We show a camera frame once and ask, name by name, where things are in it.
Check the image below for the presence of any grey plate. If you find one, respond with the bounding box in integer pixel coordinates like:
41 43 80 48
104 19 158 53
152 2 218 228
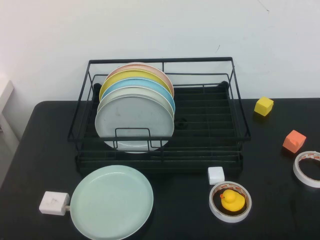
94 96 175 154

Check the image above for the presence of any pink plate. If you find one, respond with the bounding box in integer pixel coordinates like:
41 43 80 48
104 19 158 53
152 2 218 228
104 62 175 97

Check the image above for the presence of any light blue plate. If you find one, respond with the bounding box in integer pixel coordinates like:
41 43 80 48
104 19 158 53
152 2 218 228
100 77 176 115

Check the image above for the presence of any black wire dish rack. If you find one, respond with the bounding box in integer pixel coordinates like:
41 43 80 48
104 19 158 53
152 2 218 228
67 56 252 176

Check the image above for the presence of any yellow foam cube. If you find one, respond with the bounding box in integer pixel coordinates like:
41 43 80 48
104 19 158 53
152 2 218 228
253 96 275 117

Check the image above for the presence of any mint green plate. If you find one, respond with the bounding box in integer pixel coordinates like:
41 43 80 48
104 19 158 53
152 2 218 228
69 164 154 240

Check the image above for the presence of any yellow rubber duck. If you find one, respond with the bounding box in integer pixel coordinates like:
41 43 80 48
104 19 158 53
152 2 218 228
219 189 245 211

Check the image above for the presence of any small white cube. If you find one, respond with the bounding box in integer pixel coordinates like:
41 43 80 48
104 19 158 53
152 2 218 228
207 166 225 186

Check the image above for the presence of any yellow plate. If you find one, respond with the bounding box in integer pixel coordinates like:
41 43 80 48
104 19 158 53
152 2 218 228
98 69 174 102

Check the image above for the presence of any white power adapter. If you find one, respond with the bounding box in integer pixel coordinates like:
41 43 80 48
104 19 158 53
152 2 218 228
38 191 72 216

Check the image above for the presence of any beige plate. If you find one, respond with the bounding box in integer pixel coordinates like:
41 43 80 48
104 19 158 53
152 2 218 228
97 89 176 121

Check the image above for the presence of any orange foam cube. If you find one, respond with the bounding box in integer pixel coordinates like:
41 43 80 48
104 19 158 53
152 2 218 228
282 129 307 155

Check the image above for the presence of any white double-sided tape roll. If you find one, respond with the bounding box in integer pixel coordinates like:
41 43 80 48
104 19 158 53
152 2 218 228
208 181 253 224
292 150 320 189

